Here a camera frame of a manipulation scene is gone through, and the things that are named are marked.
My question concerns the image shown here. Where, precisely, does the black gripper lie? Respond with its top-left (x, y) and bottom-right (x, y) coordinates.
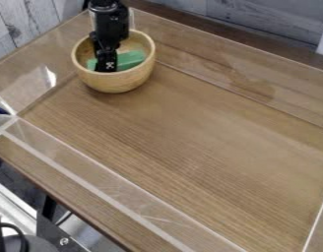
top-left (88, 0), bottom-right (129, 73)

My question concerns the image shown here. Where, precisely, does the green rectangular block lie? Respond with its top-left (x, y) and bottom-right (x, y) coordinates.
top-left (87, 50), bottom-right (146, 72)

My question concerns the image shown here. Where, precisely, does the light wooden bowl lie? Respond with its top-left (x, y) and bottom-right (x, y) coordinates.
top-left (71, 30), bottom-right (157, 94)

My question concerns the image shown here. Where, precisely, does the black table leg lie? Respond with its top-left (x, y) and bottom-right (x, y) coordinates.
top-left (42, 196), bottom-right (58, 221)

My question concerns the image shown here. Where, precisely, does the clear acrylic corner bracket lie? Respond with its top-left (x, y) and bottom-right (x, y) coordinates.
top-left (129, 8), bottom-right (135, 31)

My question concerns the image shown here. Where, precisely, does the clear acrylic tray wall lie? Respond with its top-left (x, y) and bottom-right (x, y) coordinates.
top-left (0, 9), bottom-right (323, 252)

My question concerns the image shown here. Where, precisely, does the black cable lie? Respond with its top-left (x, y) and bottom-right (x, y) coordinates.
top-left (0, 222), bottom-right (31, 252)

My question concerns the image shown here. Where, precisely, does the black metal bracket with screw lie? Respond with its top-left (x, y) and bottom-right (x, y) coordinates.
top-left (38, 219), bottom-right (91, 252)

